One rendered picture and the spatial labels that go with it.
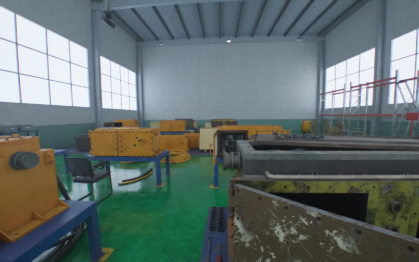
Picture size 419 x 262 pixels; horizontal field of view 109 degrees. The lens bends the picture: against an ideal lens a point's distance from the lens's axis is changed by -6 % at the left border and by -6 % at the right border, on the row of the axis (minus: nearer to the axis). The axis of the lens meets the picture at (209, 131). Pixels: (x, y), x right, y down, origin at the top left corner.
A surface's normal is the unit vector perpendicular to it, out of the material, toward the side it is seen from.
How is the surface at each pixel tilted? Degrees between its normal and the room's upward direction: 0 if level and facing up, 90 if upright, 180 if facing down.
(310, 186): 90
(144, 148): 90
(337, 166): 90
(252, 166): 90
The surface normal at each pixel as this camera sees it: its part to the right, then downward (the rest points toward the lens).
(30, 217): 1.00, 0.00
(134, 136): -0.06, 0.09
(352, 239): -0.69, 0.07
